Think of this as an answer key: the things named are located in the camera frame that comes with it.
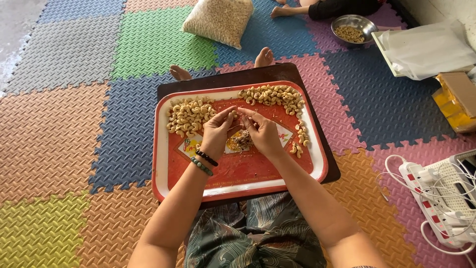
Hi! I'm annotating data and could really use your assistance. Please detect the person's right hand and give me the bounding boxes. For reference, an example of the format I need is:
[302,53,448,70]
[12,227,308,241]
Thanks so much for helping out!
[237,107,286,160]

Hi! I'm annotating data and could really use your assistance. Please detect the person's left hand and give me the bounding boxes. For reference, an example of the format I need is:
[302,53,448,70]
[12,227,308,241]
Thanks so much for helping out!
[200,106,243,162]

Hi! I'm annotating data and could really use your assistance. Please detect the pile of cashew skins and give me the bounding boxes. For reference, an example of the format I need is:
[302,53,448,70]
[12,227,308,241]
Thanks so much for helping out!
[230,129,255,150]

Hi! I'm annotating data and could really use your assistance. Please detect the large heap of cashew nuts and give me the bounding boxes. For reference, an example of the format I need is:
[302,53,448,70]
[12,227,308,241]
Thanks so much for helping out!
[166,96,218,138]

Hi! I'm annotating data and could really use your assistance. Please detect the small cluster of cashew nuts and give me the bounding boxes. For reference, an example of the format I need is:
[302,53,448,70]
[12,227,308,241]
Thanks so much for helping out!
[289,119,310,159]

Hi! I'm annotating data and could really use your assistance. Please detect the long heap of cashew nuts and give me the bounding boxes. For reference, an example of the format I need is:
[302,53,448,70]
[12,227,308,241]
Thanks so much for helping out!
[238,84,305,117]

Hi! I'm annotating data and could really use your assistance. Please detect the red and white tray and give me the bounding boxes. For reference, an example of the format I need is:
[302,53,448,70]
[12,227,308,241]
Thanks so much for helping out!
[152,80,329,202]

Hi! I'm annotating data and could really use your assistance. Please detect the dark brown low table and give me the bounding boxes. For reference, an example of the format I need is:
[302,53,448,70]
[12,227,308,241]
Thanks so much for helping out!
[156,63,341,210]

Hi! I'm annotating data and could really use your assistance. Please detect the person's left foot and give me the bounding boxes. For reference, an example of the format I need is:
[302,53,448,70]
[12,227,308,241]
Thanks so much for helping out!
[169,64,193,81]

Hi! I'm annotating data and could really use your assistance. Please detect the person's foot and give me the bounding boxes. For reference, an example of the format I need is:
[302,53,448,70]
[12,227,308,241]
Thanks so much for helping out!
[169,64,193,81]
[254,47,274,68]

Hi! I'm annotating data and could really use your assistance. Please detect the person's right foot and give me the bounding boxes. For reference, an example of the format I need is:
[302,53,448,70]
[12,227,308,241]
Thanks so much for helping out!
[254,47,274,68]

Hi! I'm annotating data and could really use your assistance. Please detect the person's patterned trousers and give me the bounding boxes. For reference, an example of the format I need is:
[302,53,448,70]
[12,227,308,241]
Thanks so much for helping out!
[183,192,328,268]

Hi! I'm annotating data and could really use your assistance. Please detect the clear bag of cashew nuts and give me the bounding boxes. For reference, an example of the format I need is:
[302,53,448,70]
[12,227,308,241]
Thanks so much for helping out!
[181,0,255,51]

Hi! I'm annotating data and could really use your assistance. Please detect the colourful foam floor mats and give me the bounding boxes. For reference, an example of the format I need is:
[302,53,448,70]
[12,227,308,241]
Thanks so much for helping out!
[0,0,476,268]

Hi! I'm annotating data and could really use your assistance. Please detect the steel bowl of cashews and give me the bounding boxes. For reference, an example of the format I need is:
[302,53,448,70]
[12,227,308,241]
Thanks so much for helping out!
[330,14,379,46]

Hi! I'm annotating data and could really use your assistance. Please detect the white power strip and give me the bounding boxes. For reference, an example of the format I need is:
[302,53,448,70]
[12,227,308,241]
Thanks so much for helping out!
[398,161,476,249]

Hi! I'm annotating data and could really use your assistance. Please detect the white plastic sheet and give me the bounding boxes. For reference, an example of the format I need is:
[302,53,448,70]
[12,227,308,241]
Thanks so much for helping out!
[377,19,476,81]

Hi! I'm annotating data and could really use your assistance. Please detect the cardboard box with yellow packets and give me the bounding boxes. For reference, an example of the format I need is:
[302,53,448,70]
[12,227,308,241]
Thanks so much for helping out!
[431,71,476,134]

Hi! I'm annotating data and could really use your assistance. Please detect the white perforated device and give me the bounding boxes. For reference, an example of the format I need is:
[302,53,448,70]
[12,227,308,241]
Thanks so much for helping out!
[426,149,476,233]

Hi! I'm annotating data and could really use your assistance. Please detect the black bead bracelet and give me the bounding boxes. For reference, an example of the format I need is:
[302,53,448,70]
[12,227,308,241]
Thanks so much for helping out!
[195,150,219,167]

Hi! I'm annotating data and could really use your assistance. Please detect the green bead bracelet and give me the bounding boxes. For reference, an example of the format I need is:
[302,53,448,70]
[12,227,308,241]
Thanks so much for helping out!
[190,156,214,177]

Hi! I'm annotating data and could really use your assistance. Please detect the white charging cables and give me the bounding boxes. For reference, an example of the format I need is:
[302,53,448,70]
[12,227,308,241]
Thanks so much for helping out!
[376,154,476,268]

